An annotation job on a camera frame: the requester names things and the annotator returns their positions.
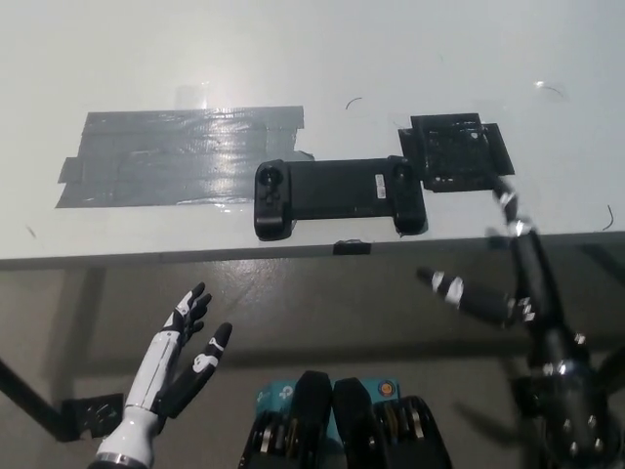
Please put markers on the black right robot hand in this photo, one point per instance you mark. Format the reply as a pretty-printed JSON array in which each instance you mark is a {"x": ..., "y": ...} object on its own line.
[{"x": 554, "y": 342}]

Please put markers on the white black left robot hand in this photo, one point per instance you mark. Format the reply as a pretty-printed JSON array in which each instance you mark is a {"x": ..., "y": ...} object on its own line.
[{"x": 156, "y": 361}]

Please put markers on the black robot torso teal tops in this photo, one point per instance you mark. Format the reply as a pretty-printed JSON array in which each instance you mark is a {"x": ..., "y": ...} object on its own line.
[{"x": 342, "y": 430}]

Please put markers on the black game controller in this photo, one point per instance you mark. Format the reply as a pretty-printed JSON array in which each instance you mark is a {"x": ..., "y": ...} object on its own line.
[{"x": 337, "y": 195}]

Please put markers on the large grey tape patch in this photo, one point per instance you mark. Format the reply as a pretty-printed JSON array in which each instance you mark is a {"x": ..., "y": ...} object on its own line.
[{"x": 171, "y": 161}]

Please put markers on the square black tape patch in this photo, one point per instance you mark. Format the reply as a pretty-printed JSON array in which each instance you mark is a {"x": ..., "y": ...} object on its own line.
[{"x": 454, "y": 151}]

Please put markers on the small black tape strip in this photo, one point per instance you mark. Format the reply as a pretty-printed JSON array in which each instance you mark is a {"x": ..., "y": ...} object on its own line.
[{"x": 352, "y": 247}]

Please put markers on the black diagonal frame bar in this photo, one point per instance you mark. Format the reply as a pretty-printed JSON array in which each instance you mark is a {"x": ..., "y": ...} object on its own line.
[{"x": 29, "y": 396}]

